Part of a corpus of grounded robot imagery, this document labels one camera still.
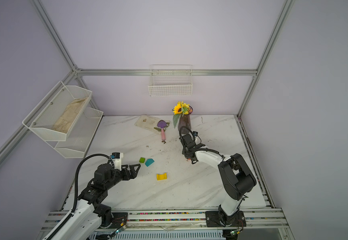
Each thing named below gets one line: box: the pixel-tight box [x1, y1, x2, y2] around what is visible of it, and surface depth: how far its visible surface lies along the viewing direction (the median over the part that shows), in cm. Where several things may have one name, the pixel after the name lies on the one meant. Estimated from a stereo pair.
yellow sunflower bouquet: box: [171, 101, 193, 129], surface depth 93 cm
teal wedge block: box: [144, 158, 155, 167], surface depth 97 cm
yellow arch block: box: [156, 173, 168, 181], surface depth 88 cm
